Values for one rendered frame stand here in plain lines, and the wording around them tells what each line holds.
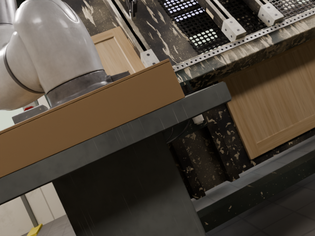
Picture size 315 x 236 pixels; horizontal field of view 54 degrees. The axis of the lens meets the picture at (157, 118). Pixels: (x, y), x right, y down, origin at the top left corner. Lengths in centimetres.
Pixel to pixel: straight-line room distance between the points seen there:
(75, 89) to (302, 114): 159
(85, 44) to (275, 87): 142
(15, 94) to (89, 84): 22
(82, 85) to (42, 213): 335
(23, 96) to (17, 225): 329
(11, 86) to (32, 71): 9
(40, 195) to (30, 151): 338
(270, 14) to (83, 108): 143
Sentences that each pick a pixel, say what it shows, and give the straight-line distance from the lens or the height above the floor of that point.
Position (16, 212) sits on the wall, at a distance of 405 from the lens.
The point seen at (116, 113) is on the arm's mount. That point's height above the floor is 77.
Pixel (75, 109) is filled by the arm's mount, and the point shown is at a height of 81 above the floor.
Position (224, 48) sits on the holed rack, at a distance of 164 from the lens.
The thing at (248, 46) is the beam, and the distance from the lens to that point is 169.
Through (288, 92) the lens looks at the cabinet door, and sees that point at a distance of 203.
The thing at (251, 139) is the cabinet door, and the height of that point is 35.
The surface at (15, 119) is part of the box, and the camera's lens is 124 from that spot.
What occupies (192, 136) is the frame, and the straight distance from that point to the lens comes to 176.
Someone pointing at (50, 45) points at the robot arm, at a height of 97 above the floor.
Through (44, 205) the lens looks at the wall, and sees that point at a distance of 398.
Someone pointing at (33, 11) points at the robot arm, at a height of 106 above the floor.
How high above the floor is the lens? 76
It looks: 2 degrees down
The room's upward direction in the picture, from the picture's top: 23 degrees counter-clockwise
